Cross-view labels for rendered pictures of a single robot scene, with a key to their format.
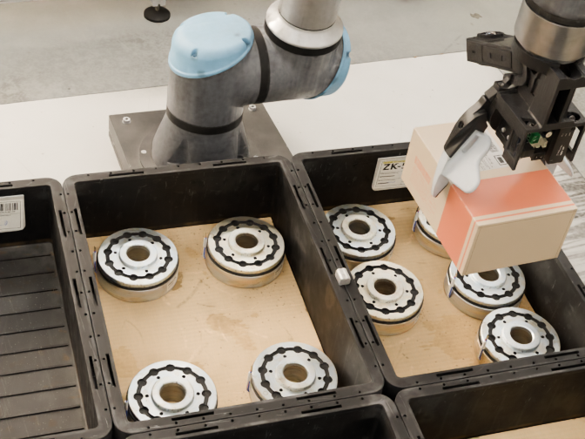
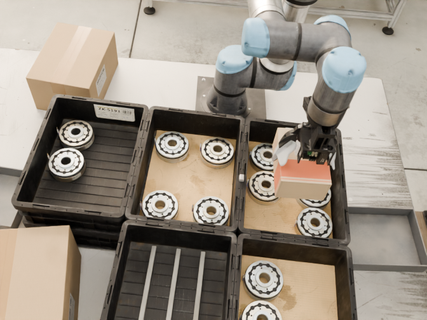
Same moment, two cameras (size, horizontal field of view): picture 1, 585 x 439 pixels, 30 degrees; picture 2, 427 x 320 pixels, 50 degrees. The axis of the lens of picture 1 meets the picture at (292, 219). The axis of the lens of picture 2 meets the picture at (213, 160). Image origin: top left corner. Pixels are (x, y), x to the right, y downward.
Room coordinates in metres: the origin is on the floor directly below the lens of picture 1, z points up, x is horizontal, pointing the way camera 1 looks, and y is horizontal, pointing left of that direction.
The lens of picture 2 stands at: (0.22, -0.26, 2.01)
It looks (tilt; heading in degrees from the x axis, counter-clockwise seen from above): 55 degrees down; 22
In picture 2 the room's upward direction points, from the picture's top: 8 degrees clockwise
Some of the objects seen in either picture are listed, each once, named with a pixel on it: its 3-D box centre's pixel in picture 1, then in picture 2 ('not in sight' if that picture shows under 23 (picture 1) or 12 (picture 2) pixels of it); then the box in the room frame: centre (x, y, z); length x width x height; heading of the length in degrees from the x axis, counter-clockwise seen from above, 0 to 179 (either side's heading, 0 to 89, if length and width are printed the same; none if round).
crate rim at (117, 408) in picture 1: (212, 282); (189, 165); (0.88, 0.08, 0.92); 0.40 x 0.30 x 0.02; 23
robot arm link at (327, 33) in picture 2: not in sight; (323, 44); (0.98, -0.15, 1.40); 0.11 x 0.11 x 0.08; 27
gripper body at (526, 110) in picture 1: (536, 97); (317, 134); (0.90, -0.22, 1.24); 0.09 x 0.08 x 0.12; 27
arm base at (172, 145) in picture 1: (202, 131); (228, 93); (1.30, 0.16, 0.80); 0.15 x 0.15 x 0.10
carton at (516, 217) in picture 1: (485, 192); (300, 163); (0.92, -0.20, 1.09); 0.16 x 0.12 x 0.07; 27
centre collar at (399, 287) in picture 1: (385, 287); (265, 184); (0.97, -0.13, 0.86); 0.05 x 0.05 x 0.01
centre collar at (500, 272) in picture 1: (487, 273); not in sight; (1.03, -0.27, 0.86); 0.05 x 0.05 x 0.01
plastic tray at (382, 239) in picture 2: not in sight; (377, 238); (1.07, -0.50, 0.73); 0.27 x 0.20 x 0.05; 119
